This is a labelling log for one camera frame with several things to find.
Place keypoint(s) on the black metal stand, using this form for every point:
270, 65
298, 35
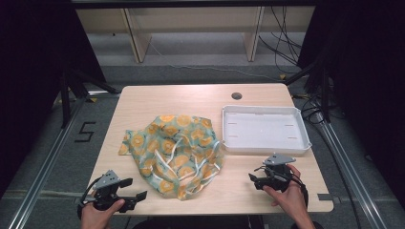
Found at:
73, 89
318, 82

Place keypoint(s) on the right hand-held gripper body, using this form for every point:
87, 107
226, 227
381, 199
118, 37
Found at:
277, 174

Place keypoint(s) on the aluminium floor rail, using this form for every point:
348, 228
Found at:
44, 171
347, 171

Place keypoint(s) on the person's left hand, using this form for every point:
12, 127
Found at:
95, 216

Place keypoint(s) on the person's right hand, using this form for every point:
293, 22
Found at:
288, 198

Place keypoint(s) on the white plastic tray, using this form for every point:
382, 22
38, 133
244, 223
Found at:
264, 130

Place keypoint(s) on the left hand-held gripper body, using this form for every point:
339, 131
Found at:
106, 187

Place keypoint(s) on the light wooden desk frame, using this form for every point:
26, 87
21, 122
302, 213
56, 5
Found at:
194, 19

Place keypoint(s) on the person's dark lap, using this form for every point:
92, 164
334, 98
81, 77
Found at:
191, 223

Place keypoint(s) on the dark curtain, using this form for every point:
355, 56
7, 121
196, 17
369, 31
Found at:
369, 79
28, 79

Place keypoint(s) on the orange-print green fabric bag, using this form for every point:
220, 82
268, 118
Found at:
175, 156

